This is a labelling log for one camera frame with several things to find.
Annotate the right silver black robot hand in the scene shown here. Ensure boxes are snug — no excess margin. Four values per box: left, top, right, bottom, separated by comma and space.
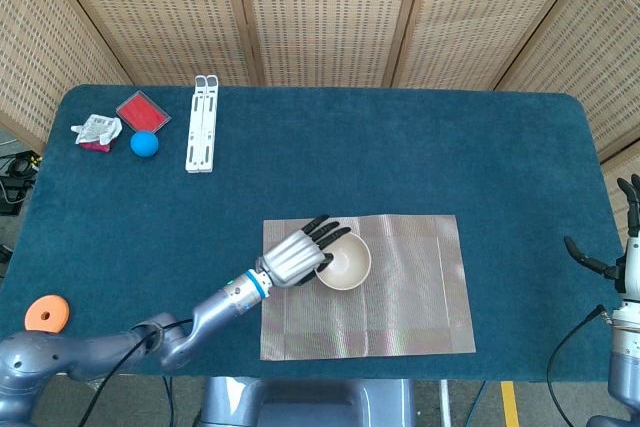
563, 176, 640, 301

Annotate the orange disc with hole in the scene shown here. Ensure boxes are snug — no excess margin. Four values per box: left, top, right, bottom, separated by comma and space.
23, 293, 70, 334

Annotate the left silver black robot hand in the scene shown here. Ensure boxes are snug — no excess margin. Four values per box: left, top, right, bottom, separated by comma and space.
254, 214, 352, 291

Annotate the woven bamboo folding screen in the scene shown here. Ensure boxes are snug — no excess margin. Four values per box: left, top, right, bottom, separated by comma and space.
0, 0, 640, 298

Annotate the white folding stand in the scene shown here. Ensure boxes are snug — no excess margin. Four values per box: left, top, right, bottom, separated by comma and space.
185, 74, 220, 175

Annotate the black equipment with cables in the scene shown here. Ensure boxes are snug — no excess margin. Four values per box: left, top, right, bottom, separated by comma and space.
0, 149, 44, 216

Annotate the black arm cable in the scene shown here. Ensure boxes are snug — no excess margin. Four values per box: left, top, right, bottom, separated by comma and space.
84, 317, 194, 427
545, 304, 609, 427

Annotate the white table leg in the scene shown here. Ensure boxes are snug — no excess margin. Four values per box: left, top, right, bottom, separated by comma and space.
437, 379, 453, 427

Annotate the crumpled silver snack wrapper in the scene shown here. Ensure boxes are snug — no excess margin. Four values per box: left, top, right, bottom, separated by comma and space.
70, 114, 124, 153

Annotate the blue ball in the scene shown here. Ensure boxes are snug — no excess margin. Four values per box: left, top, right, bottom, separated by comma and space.
130, 130, 160, 157

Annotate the beige bowl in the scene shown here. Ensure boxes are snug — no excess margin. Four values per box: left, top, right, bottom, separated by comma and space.
313, 231, 373, 292

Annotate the blue carpet table cover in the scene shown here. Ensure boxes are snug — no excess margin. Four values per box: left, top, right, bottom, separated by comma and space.
0, 84, 640, 383

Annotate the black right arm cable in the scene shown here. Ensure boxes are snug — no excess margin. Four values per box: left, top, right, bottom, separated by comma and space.
545, 304, 609, 427

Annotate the woven striped placemat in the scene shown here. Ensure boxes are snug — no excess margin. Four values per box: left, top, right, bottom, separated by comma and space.
259, 214, 476, 361

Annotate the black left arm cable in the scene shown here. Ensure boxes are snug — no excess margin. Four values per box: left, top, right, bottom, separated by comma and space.
84, 317, 194, 427

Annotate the grey-blue robot torso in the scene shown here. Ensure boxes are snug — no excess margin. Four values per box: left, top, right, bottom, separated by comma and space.
192, 376, 419, 427

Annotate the blue cable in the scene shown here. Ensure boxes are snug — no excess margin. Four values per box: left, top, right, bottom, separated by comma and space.
160, 375, 176, 427
468, 380, 489, 427

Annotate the red ink pad box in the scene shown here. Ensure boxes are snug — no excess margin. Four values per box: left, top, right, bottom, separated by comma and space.
115, 90, 173, 134

